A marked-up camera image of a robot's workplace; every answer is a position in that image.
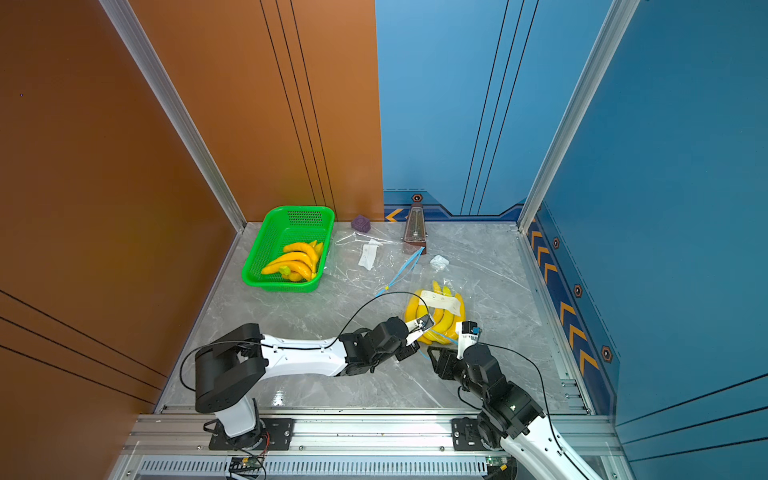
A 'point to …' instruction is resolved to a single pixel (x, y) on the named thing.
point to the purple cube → (361, 223)
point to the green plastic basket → (275, 227)
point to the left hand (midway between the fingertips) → (418, 323)
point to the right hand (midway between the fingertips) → (432, 352)
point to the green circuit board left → (246, 462)
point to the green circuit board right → (497, 461)
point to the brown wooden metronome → (415, 230)
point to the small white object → (439, 262)
